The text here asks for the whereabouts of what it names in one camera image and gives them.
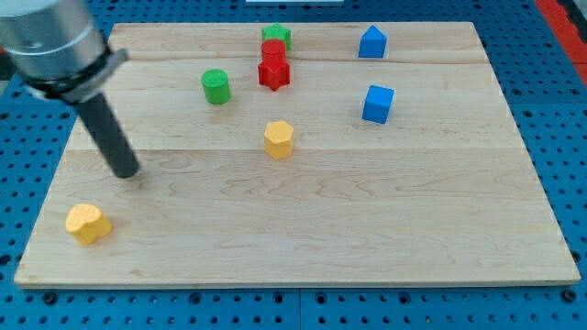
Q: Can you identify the green star block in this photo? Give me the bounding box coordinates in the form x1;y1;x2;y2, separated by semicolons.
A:
261;22;292;50

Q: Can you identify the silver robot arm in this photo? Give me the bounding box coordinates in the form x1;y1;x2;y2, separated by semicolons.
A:
1;0;128;104

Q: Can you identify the green cylinder block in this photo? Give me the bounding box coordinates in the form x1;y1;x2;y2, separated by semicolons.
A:
201;69;231;105

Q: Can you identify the red star block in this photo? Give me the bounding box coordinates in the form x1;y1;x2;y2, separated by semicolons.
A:
258;61;290;91

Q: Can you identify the blue house-shaped block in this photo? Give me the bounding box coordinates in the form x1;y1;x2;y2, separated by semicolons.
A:
358;25;388;59

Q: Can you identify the blue cube block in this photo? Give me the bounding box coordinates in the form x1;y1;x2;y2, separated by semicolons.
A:
361;85;395;124

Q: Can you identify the yellow hexagon block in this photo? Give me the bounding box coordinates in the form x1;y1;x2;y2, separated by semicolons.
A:
264;120;294;160

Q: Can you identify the yellow heart block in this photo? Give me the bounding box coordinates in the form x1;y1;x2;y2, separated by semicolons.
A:
65;203;113;246

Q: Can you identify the red strip at edge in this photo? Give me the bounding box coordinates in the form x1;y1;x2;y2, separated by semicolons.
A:
535;0;586;83

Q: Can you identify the light wooden board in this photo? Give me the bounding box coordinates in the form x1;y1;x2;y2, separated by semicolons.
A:
14;22;581;290

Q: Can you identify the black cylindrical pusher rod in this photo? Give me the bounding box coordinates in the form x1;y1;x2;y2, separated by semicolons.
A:
73;93;139;179

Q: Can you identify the red cylinder block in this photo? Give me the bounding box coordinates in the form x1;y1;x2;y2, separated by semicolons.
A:
260;38;286;63

